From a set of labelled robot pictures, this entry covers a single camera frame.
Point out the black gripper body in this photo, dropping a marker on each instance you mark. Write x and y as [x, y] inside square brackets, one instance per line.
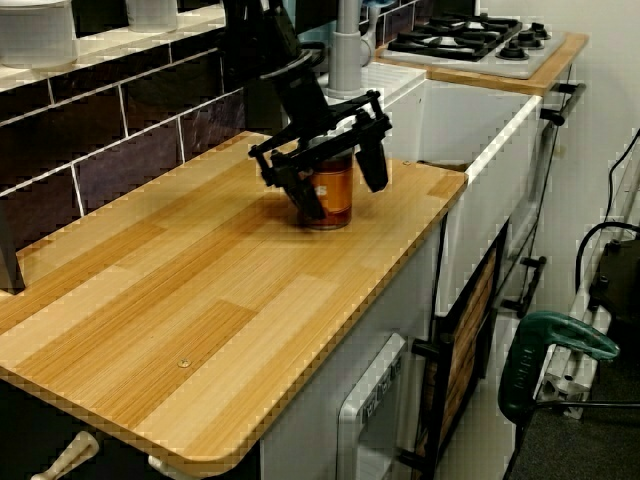
[305, 107]

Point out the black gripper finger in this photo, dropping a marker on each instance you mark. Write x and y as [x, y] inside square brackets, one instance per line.
[302, 192]
[374, 165]

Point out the orange beans can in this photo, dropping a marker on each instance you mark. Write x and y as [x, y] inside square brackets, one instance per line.
[337, 195]

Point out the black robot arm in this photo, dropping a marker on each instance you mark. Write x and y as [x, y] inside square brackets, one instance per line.
[260, 45]

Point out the white toy sink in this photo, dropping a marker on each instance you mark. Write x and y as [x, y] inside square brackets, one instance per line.
[450, 120]

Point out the grey toy faucet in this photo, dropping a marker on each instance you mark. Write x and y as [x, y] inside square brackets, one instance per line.
[345, 55]

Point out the teal plastic bin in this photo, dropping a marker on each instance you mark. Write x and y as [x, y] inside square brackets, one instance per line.
[314, 36]

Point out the black toy stove top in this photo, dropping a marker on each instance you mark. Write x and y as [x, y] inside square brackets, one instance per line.
[470, 37]

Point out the wood panel oven door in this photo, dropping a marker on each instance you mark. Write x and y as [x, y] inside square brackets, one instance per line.
[472, 325]

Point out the dark tiled backsplash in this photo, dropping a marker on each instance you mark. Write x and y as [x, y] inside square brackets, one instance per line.
[115, 115]

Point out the white dishwasher panel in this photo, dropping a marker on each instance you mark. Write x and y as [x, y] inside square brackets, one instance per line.
[372, 400]

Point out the green power tool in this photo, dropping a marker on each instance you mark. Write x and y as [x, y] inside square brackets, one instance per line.
[560, 340]

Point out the black box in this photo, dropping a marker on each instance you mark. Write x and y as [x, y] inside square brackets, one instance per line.
[617, 280]

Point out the plain white plastic jar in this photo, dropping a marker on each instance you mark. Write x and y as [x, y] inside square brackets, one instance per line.
[35, 35]

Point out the aluminium frame rail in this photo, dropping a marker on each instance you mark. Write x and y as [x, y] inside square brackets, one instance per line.
[565, 380]

